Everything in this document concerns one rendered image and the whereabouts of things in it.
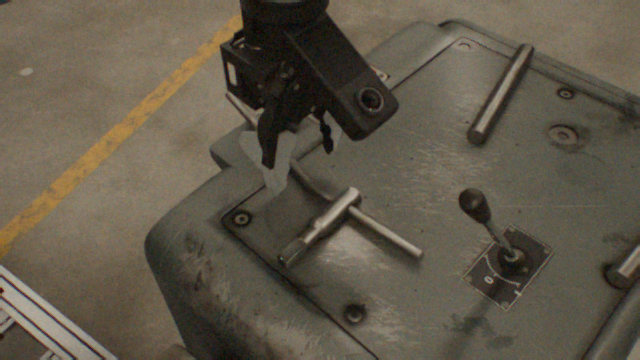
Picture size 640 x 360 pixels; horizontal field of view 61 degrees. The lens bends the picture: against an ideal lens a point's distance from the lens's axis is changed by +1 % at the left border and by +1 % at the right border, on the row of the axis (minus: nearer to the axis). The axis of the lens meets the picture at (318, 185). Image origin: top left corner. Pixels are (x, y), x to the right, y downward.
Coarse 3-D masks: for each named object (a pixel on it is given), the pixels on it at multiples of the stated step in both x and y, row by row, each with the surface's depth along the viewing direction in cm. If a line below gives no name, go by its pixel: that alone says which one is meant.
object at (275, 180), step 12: (252, 132) 52; (288, 132) 49; (240, 144) 53; (252, 144) 52; (288, 144) 50; (252, 156) 53; (276, 156) 49; (288, 156) 51; (264, 168) 51; (276, 168) 50; (288, 168) 52; (264, 180) 53; (276, 180) 52; (276, 192) 54
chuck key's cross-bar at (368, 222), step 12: (228, 96) 69; (240, 108) 67; (252, 120) 65; (300, 168) 60; (300, 180) 59; (312, 180) 58; (312, 192) 58; (324, 192) 57; (360, 216) 55; (372, 228) 54; (384, 228) 54; (396, 240) 53; (408, 252) 52; (420, 252) 52
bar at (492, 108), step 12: (528, 48) 73; (516, 60) 71; (528, 60) 72; (504, 72) 70; (516, 72) 70; (504, 84) 68; (516, 84) 70; (492, 96) 67; (504, 96) 67; (492, 108) 65; (480, 120) 64; (492, 120) 64; (468, 132) 63; (480, 132) 63
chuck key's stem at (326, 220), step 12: (348, 192) 57; (336, 204) 55; (348, 204) 56; (324, 216) 54; (336, 216) 55; (312, 228) 54; (324, 228) 54; (300, 240) 53; (312, 240) 54; (288, 252) 52; (300, 252) 53; (288, 264) 52
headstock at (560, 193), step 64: (384, 64) 74; (448, 64) 74; (384, 128) 66; (448, 128) 66; (512, 128) 66; (576, 128) 66; (192, 192) 60; (256, 192) 60; (384, 192) 59; (448, 192) 59; (512, 192) 59; (576, 192) 59; (192, 256) 55; (256, 256) 54; (320, 256) 54; (384, 256) 54; (448, 256) 54; (576, 256) 54; (192, 320) 60; (256, 320) 51; (320, 320) 49; (384, 320) 49; (448, 320) 49; (512, 320) 49; (576, 320) 50
